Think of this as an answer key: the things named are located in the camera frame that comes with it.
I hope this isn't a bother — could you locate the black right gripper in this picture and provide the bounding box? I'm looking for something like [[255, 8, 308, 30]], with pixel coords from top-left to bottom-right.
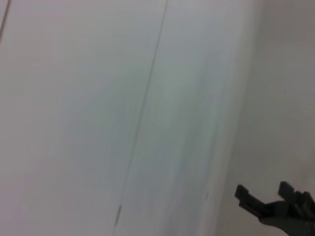
[[234, 181, 315, 236]]

